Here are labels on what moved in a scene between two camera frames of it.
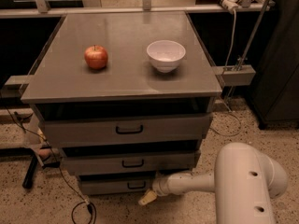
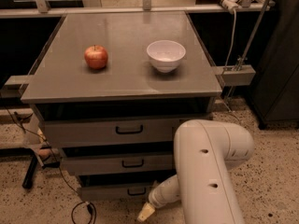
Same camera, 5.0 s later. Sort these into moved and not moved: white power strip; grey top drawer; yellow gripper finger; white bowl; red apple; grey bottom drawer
Moved: yellow gripper finger; grey bottom drawer
Not moved: grey top drawer; white bowl; red apple; white power strip
